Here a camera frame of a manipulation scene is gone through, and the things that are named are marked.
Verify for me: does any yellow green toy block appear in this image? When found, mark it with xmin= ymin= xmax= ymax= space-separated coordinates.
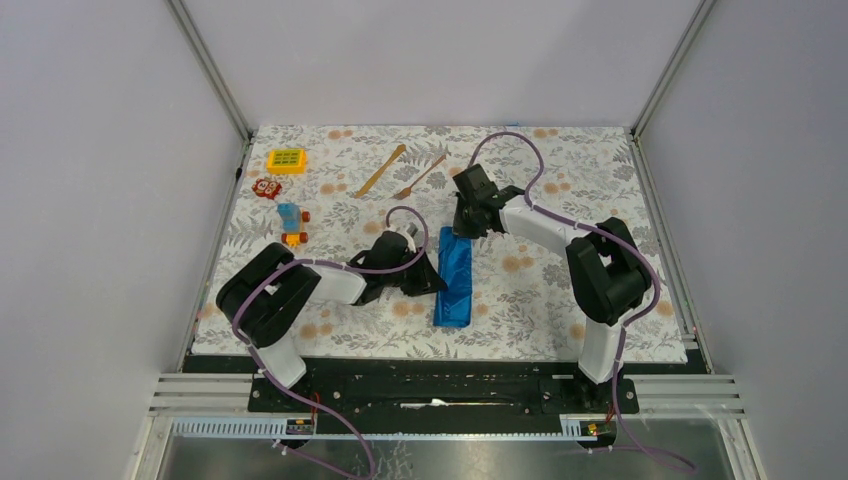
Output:
xmin=266 ymin=149 xmax=308 ymax=175

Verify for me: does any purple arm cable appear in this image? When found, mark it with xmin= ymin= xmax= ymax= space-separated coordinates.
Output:
xmin=230 ymin=205 xmax=432 ymax=480
xmin=468 ymin=131 xmax=697 ymax=475

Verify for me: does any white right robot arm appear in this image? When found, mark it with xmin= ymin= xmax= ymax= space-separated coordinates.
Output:
xmin=453 ymin=164 xmax=658 ymax=412

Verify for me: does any floral tablecloth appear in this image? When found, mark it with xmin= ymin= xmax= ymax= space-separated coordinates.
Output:
xmin=210 ymin=125 xmax=661 ymax=361

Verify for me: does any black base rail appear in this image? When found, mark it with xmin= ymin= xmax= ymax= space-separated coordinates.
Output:
xmin=182 ymin=357 xmax=641 ymax=437

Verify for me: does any wooden fork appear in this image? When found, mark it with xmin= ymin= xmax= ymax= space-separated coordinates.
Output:
xmin=393 ymin=154 xmax=447 ymax=200

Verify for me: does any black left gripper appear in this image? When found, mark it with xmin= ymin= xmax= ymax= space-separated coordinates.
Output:
xmin=382 ymin=247 xmax=448 ymax=297

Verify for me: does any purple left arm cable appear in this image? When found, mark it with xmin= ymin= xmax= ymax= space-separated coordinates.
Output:
xmin=230 ymin=205 xmax=432 ymax=480

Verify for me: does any blue toy train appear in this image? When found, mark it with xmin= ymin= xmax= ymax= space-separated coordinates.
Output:
xmin=277 ymin=202 xmax=311 ymax=247

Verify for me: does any blue cloth napkin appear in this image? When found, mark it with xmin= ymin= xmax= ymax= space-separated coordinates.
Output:
xmin=433 ymin=226 xmax=473 ymax=328

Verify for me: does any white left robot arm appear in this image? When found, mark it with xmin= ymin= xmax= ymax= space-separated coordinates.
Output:
xmin=215 ymin=229 xmax=447 ymax=411

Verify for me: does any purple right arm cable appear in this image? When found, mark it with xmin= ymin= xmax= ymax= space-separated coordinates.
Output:
xmin=468 ymin=131 xmax=697 ymax=475

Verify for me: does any red owl toy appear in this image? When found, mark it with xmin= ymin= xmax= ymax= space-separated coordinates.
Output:
xmin=252 ymin=178 xmax=282 ymax=200

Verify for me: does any wooden spoon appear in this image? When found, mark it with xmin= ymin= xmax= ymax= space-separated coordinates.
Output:
xmin=354 ymin=144 xmax=407 ymax=198

